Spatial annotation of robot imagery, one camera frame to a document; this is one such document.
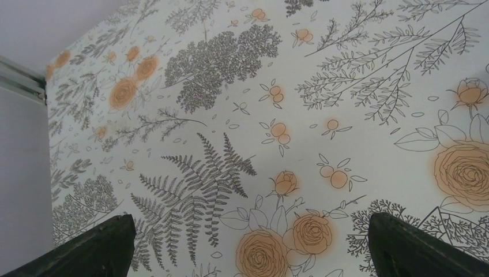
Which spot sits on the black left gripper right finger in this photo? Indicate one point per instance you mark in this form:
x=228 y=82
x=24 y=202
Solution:
x=399 y=249

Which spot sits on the floral table mat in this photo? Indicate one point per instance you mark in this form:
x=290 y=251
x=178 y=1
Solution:
x=256 y=138

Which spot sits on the left aluminium frame post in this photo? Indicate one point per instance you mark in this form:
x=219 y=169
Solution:
x=25 y=169

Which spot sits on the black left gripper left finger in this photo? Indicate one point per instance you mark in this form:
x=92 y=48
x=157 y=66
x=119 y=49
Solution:
x=105 y=250

